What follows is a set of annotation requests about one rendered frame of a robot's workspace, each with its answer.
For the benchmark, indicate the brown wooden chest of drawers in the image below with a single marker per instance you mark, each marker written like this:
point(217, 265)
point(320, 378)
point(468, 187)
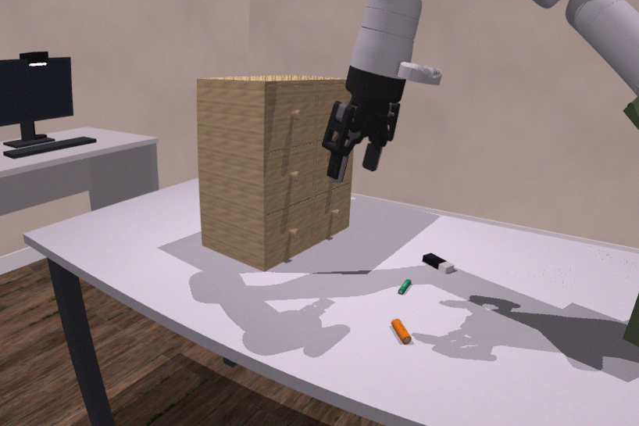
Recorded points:
point(231, 126)

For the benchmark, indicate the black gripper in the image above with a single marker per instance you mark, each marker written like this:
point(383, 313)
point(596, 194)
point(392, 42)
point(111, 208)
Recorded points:
point(371, 110)

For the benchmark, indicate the green aaa battery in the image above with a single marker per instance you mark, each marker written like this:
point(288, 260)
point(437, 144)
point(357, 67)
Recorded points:
point(404, 286)

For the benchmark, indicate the orange battery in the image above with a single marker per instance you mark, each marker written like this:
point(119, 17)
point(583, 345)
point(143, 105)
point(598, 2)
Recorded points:
point(401, 331)

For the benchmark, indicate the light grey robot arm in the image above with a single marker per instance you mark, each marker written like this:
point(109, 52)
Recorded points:
point(385, 41)

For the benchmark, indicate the brown wooden drawer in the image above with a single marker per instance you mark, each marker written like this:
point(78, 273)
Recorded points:
point(285, 124)
point(330, 211)
point(328, 94)
point(288, 174)
point(322, 163)
point(288, 230)

